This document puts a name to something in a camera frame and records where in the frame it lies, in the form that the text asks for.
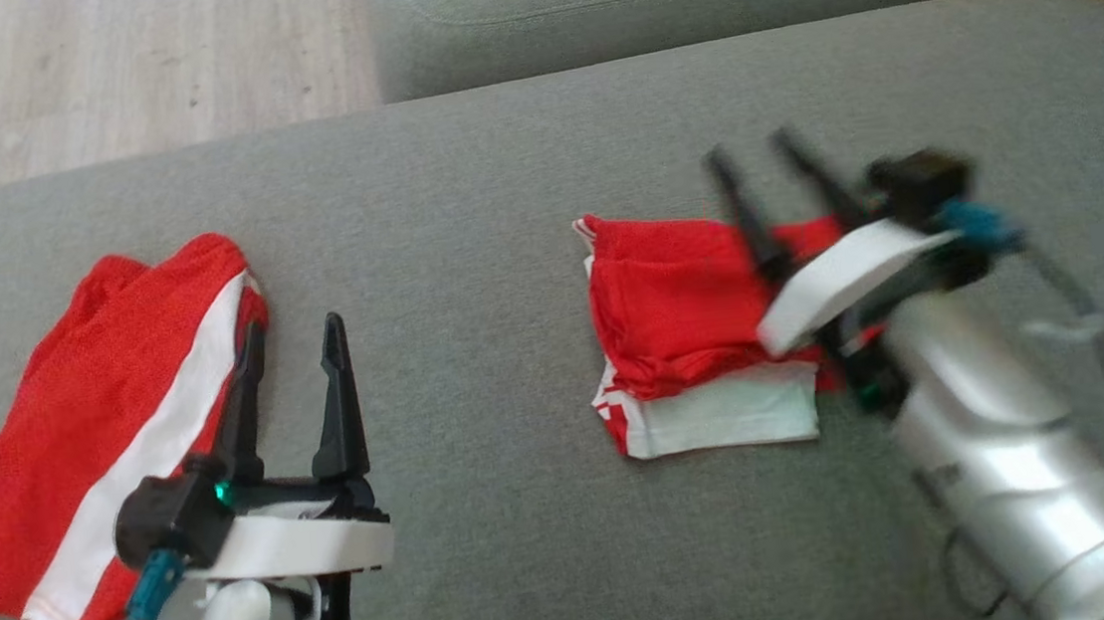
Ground red shirt with white trim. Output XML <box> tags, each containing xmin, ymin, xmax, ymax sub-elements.
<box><xmin>571</xmin><ymin>189</ymin><xmax>900</xmax><ymax>465</ymax></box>

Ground large grey sofa seat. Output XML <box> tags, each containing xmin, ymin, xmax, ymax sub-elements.
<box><xmin>0</xmin><ymin>0</ymin><xmax>1104</xmax><ymax>620</ymax></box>

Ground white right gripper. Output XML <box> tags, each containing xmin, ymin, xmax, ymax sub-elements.
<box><xmin>701</xmin><ymin>109</ymin><xmax>1002</xmax><ymax>362</ymax></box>

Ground right cable with teal connector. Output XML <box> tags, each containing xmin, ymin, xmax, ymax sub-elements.
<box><xmin>934</xmin><ymin>186</ymin><xmax>1104</xmax><ymax>507</ymax></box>

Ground grey sofa back cushion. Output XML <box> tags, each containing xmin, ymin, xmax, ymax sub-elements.
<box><xmin>368</xmin><ymin>0</ymin><xmax>949</xmax><ymax>105</ymax></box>

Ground red shorts with white stripe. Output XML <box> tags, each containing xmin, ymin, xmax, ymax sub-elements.
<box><xmin>0</xmin><ymin>228</ymin><xmax>297</xmax><ymax>620</ymax></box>

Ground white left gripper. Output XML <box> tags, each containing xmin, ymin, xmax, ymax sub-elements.
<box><xmin>164</xmin><ymin>308</ymin><xmax>399</xmax><ymax>589</ymax></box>

